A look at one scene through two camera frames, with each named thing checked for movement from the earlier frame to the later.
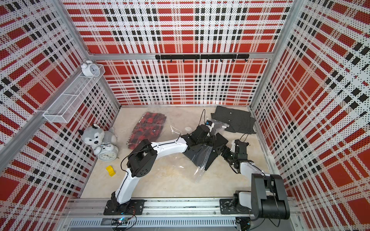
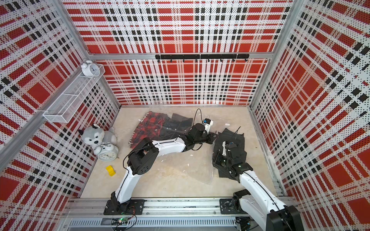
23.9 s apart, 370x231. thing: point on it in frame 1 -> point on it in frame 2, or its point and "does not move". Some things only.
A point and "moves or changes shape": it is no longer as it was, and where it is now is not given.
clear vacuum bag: (200, 137) moves or changes shape
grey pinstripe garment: (236, 121) -> (229, 150)
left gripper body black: (208, 141) does not move
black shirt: (203, 155) -> (176, 125)
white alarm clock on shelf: (90, 69) does not move
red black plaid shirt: (150, 127) does not move
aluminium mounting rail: (159, 207) does not move
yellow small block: (111, 170) does not move
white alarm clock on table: (106, 152) does not move
